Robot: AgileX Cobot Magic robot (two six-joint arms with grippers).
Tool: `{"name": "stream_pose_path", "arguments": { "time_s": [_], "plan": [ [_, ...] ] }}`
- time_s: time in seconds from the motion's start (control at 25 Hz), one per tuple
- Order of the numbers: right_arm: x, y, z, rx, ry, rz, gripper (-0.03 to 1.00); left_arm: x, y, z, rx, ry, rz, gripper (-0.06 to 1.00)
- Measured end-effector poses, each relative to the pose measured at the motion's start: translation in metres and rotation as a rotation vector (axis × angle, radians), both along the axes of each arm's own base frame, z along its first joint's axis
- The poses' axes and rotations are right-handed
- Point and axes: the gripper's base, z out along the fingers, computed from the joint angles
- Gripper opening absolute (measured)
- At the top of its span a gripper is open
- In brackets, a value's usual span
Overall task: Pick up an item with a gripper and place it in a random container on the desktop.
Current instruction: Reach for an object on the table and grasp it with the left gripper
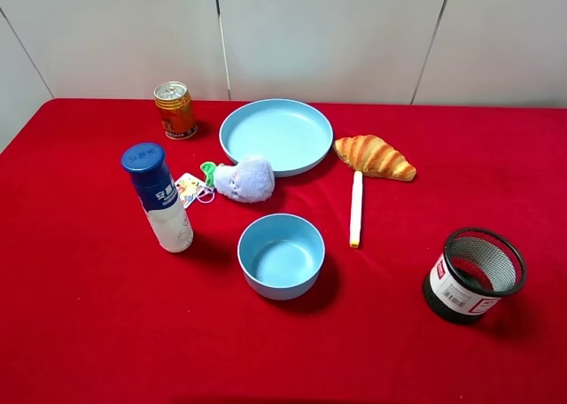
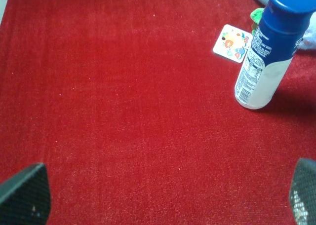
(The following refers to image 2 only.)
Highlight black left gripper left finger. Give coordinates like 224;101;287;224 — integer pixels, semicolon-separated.
0;163;51;225

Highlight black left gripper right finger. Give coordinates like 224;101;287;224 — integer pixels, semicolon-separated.
289;158;316;225

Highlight blue and white bottle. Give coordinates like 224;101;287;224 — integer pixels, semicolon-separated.
235;0;316;110

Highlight red velvet tablecloth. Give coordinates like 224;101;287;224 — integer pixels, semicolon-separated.
0;0;316;225

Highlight grey plush toy green leaves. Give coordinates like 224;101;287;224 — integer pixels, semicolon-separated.
250;8;316;50

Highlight colourful paper hang tag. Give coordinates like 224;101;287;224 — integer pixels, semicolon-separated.
213;24;253;63

